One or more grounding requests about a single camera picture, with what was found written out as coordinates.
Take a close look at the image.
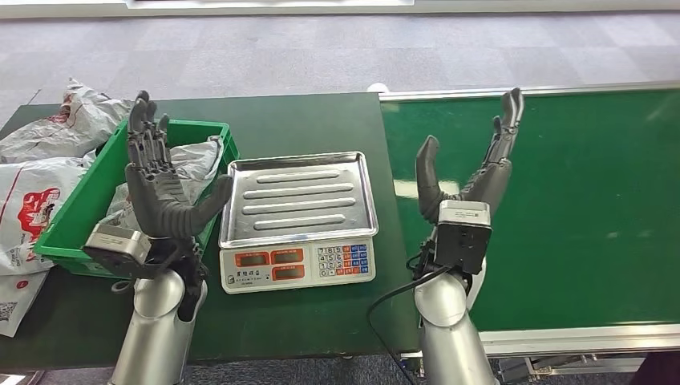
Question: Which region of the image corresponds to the white mailer bag QR code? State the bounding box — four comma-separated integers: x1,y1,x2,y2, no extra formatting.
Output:
0,269,52,339

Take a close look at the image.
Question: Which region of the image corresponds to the dark maroon object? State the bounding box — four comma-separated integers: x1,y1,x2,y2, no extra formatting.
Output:
640,351,680,385

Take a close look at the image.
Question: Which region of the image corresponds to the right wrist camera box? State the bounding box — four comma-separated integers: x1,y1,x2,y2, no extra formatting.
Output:
434,199,493,276

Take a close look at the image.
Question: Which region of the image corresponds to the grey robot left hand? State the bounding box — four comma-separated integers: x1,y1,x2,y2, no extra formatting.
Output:
123,89,235,241

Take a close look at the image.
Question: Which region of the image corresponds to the green plastic basket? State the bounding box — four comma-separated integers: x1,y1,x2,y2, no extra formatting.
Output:
33,117,241,282

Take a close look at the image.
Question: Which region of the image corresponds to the grey plastic mailer package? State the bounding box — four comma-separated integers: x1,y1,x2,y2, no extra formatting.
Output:
100,135,225,233

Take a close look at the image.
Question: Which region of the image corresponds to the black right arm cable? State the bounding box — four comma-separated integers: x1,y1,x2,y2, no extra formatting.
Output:
366,265,453,385

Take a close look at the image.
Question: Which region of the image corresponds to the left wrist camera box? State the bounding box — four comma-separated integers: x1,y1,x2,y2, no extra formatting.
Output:
83,222,177,282

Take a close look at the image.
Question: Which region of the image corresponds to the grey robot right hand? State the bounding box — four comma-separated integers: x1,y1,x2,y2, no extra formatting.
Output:
414,87,525,225

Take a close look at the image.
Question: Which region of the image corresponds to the green conveyor belt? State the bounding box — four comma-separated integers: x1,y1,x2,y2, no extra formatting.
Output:
379,88,680,334

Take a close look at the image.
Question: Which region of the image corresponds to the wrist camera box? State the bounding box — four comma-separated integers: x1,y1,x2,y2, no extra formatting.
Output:
434,199,493,276
83,222,177,282

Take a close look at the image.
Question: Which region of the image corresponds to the grey mailer bag red print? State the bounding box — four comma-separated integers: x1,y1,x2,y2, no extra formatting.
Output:
0,78,135,164

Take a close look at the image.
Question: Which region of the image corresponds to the white mailer bag red logo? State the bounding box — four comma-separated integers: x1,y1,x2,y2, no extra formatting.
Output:
0,153,99,277

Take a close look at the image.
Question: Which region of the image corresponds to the stainless steel weighing tray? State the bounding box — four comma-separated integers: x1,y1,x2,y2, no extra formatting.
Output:
217,151,380,250

